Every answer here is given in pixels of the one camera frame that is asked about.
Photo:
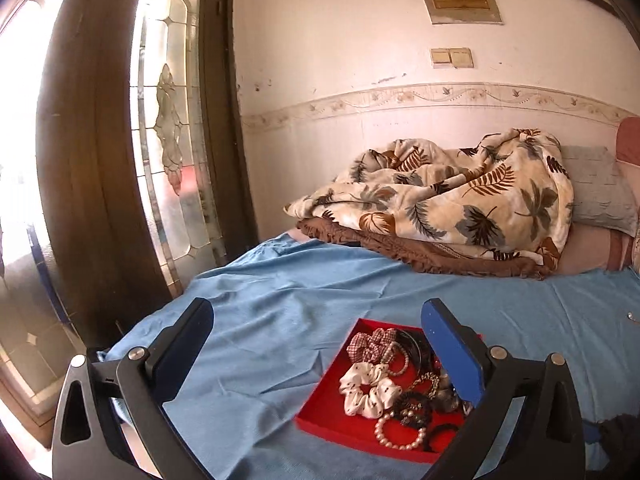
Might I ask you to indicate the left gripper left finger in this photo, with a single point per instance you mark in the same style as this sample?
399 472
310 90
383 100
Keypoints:
150 377

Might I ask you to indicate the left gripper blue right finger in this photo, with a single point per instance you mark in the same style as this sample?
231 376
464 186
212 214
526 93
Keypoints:
488 381

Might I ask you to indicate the leopard print scrunchie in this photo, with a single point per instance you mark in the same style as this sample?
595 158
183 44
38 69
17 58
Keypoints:
413 409

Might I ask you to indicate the black hair elastic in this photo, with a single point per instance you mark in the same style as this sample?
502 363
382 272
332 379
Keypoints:
440 437

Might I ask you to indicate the white patterned scrunchie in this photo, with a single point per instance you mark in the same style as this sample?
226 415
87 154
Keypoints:
368 391

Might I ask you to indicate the red tray box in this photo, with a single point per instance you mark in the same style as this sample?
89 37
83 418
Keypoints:
414 367

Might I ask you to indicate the pink checked scrunchie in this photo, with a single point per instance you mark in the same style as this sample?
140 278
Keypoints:
375 348

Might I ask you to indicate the grey brown sheer scrunchie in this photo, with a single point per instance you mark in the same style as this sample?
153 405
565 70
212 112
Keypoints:
446 399

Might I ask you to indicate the light blue bed sheet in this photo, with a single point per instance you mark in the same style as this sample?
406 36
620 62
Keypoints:
284 309

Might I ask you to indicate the floral leaf blanket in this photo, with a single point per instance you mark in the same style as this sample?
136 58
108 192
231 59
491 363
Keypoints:
502 208

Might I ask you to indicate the wooden glass door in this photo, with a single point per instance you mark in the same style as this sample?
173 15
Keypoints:
122 176

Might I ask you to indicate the grey pillow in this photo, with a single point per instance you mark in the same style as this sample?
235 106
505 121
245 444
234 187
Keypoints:
602 195

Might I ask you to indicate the wall switch plate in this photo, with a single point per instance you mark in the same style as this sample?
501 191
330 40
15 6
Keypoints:
452 57

